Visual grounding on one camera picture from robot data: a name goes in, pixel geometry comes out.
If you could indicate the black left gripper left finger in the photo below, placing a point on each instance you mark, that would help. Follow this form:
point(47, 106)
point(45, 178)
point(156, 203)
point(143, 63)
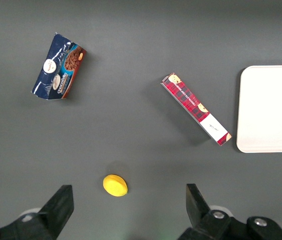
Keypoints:
point(53, 212)

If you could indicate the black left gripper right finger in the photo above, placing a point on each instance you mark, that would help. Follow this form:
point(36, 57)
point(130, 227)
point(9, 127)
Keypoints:
point(201, 217)

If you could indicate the red tartan cookie box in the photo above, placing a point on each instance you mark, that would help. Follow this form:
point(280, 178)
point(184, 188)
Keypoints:
point(195, 105)

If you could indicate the beige plastic tray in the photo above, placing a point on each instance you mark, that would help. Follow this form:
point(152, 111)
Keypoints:
point(271, 107)

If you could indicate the blue chocolate cookie package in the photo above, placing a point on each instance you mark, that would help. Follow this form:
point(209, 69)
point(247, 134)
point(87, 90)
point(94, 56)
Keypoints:
point(58, 72)

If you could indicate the yellow lemon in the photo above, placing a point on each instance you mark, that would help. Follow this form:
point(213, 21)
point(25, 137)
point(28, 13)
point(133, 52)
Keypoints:
point(115, 185)

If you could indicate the dark grey table mat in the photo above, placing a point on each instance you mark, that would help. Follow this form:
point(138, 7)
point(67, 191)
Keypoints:
point(130, 37)

